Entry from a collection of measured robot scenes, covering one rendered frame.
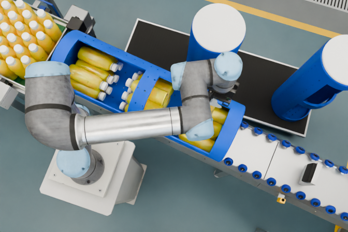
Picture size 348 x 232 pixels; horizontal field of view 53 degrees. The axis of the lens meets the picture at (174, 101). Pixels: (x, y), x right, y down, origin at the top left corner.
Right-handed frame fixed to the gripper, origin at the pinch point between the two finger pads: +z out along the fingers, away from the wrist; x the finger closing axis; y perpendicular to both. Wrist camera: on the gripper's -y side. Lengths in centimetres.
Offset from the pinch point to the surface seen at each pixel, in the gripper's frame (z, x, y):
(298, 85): 77, 52, 43
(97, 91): 36, -9, -50
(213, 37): 41, 42, -12
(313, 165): 39, 2, 54
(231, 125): 21.8, -1.1, 12.7
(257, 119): 131, 38, 35
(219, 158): 30.9, -14.4, 14.1
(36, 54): 37, -5, -87
